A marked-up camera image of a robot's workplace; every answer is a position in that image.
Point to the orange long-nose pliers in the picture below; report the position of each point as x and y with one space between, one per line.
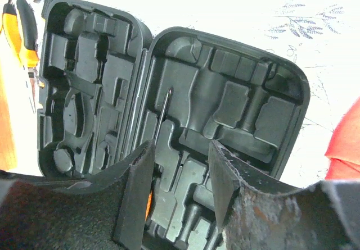
20 28

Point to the black plastic tool case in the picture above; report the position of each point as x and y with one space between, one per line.
105 78

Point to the red cloth bag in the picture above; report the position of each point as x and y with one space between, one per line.
343 148

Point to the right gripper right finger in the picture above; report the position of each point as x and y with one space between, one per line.
256 211

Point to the wooden compartment tray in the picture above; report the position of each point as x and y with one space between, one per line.
8 143

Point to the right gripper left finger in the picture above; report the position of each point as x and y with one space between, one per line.
103 211

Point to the large orange screwdriver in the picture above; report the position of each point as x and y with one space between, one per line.
162 150

